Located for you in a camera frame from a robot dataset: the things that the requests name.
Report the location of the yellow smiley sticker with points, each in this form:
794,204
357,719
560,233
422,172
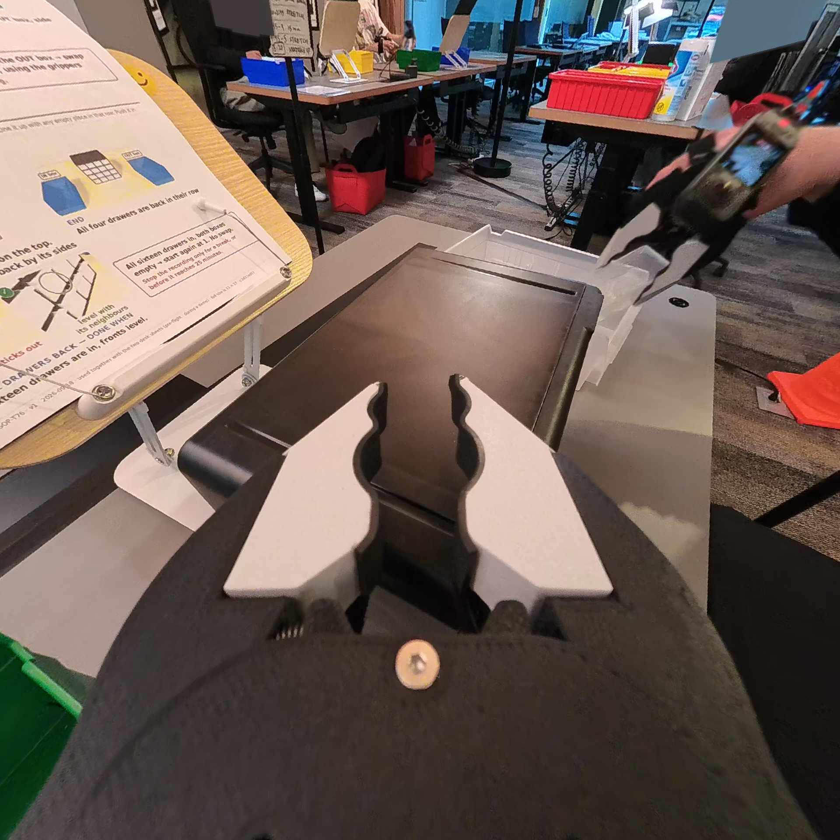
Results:
143,79

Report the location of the small green bin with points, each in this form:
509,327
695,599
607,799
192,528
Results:
420,60

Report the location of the large clear plastic drawer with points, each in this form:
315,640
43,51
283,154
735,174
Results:
525,253

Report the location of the black drawer cabinet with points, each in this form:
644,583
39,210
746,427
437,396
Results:
426,328

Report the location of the person's black clothing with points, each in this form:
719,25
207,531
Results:
774,656

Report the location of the yellow and red tray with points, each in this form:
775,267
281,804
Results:
630,69

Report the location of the white carton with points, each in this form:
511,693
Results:
712,92

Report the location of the red tote bag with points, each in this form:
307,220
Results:
420,161
761,105
354,190

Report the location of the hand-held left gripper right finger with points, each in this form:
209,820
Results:
531,518

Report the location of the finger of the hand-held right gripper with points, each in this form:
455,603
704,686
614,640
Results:
676,272
630,233

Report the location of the yellow plastic bin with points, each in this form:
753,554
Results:
359,60

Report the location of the black table leg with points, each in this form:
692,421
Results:
800,499

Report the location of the green plastic bin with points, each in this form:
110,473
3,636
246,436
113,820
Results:
26,715

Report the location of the person's right forearm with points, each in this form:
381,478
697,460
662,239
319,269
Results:
814,164

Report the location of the black stanchion post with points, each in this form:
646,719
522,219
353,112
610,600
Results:
300,144
495,165

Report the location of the clear acrylic sign holder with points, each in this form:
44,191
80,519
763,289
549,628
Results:
193,341

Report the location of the wipes canister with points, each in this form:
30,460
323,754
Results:
682,79

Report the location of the red plastic bin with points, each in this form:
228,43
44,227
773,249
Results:
604,95

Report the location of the wooden top desk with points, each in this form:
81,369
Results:
282,95
604,124

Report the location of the blue plastic bin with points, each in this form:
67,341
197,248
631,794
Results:
272,71
456,56

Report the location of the handwritten sign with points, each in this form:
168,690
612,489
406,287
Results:
292,29

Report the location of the text instruction sheet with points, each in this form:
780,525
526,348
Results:
98,203

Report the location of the white stand base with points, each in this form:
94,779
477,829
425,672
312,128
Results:
148,489

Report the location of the person's right hand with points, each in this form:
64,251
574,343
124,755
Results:
669,172

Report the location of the black office chair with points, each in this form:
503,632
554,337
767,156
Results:
243,118

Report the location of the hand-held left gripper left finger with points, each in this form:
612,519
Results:
302,518

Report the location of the orange floor marker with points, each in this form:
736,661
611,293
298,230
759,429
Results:
810,394

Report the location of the metal floor outlet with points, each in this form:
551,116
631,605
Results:
771,401

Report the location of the tilted document stand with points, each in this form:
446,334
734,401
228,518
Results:
341,26
456,33

